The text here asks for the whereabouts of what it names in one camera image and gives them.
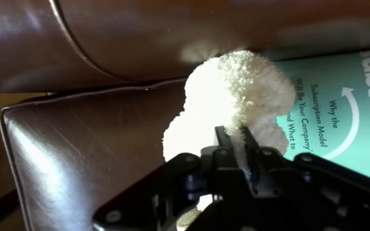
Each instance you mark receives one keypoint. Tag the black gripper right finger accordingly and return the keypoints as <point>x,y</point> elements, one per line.
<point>321,193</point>

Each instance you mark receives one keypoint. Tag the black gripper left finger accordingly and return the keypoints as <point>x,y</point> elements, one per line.
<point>167,193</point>

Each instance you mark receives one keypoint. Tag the white fluffy stuffed toy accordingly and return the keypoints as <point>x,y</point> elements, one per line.
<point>223,98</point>

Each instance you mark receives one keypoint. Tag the teal book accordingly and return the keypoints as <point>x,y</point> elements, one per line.
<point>356,110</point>

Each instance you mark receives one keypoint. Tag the brown leather sofa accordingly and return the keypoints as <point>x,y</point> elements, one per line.
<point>86,141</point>

